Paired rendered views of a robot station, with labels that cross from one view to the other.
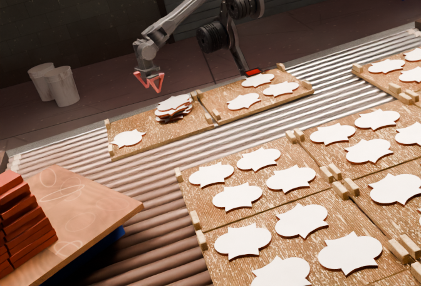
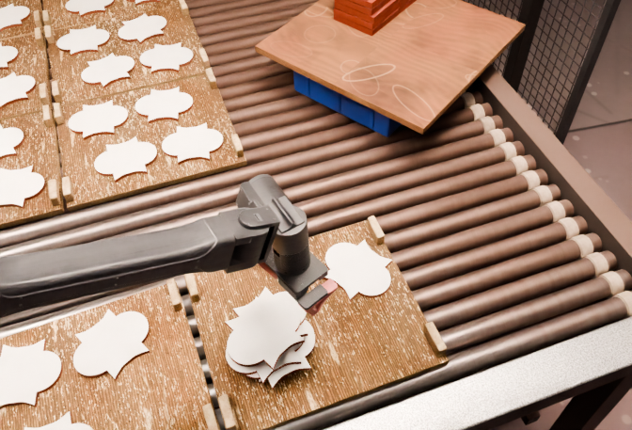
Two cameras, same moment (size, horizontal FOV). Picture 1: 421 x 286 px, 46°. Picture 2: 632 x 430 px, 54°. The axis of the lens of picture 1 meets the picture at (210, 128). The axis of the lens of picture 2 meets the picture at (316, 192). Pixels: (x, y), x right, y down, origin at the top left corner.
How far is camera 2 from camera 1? 246 cm
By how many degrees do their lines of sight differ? 105
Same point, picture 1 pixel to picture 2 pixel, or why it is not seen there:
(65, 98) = not seen: outside the picture
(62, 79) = not seen: outside the picture
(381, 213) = (37, 71)
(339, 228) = (80, 62)
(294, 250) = (125, 49)
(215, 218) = (192, 86)
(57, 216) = (353, 42)
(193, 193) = (216, 122)
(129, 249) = (283, 74)
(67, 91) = not seen: outside the picture
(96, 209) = (307, 44)
